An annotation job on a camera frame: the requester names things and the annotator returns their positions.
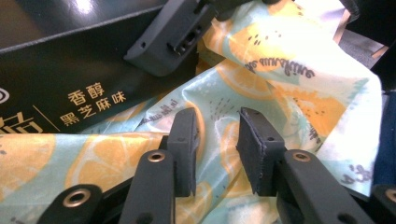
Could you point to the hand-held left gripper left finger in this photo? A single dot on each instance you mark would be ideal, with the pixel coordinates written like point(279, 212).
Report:
point(183, 149)

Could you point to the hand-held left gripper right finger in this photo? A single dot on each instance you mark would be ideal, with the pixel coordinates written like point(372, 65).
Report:
point(258, 149)

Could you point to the fruit print fabric bag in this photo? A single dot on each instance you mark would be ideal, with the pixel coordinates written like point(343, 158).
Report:
point(264, 77)

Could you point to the black snack box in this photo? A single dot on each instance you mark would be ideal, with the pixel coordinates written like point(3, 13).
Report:
point(62, 68)

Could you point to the dark blue cloth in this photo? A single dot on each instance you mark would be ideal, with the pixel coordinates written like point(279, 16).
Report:
point(386, 140)

